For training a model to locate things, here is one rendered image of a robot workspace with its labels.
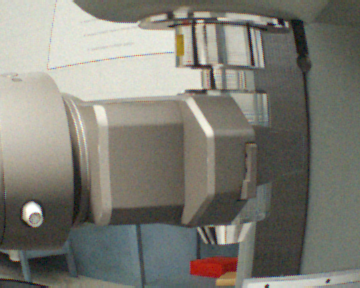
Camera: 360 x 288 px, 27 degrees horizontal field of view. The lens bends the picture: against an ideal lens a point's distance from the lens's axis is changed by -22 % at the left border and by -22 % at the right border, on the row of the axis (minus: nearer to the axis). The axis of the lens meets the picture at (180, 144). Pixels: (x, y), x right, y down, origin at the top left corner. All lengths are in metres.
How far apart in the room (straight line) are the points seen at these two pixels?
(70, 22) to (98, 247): 1.62
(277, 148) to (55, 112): 0.13
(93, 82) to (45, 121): 5.27
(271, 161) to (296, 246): 0.42
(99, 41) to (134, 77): 0.41
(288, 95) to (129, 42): 4.66
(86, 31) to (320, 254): 4.94
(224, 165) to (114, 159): 0.04
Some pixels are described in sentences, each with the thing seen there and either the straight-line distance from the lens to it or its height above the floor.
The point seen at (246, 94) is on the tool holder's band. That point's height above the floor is 1.27.
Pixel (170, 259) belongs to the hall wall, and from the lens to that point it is 5.40.
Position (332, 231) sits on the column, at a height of 1.13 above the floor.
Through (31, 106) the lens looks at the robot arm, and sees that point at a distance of 0.34.
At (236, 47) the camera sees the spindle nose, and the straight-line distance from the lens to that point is 0.42.
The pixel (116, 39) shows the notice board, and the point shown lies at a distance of 5.52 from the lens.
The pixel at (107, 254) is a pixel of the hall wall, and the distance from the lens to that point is 5.67.
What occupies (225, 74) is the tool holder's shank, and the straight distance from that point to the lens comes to 0.43.
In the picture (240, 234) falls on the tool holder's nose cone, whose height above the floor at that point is 1.20.
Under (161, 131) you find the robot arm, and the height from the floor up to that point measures 1.25.
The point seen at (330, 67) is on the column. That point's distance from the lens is 0.81.
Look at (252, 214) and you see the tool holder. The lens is 0.43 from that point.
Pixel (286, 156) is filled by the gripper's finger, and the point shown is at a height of 1.24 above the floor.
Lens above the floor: 1.27
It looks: 3 degrees down
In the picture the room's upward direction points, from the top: 2 degrees counter-clockwise
